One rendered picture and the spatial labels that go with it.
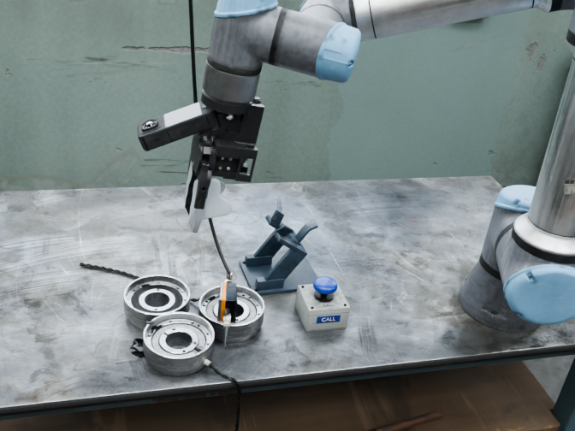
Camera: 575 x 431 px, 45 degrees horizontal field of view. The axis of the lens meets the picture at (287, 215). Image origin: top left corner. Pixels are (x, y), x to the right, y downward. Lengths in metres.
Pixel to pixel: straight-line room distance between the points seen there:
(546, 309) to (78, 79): 1.95
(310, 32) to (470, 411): 0.85
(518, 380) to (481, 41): 1.74
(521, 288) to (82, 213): 0.84
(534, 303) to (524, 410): 0.47
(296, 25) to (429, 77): 2.05
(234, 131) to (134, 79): 1.66
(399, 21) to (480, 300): 0.50
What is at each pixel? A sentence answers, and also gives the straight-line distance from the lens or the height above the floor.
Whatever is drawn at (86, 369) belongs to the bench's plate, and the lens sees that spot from 1.07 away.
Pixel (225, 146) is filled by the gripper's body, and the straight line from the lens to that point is 0.97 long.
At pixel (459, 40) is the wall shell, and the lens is 2.95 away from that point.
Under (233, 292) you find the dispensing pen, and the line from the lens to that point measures 1.09.
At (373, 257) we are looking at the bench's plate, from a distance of 1.35.
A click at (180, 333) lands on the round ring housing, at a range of 1.08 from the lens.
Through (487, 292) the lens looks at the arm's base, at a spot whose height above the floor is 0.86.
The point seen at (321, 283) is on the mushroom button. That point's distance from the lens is 1.13.
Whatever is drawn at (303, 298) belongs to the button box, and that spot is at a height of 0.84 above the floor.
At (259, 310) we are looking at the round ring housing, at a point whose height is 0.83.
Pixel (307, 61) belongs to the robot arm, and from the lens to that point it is 0.92.
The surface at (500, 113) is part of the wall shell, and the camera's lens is 3.18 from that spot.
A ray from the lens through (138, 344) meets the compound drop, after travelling 1.10.
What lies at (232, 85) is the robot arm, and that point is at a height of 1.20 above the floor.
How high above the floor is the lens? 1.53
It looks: 30 degrees down
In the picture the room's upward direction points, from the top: 7 degrees clockwise
